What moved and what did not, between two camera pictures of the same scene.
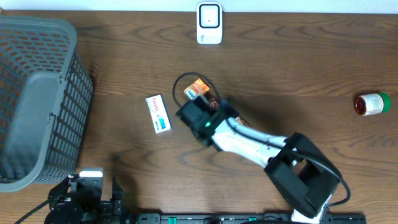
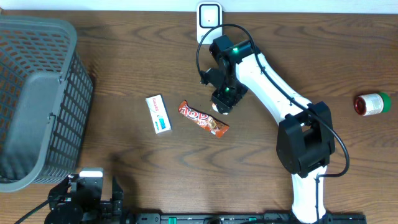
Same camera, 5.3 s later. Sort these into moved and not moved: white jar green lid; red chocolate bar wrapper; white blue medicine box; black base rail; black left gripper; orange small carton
Moved: orange small carton; red chocolate bar wrapper
Not moved: black base rail; black left gripper; white jar green lid; white blue medicine box
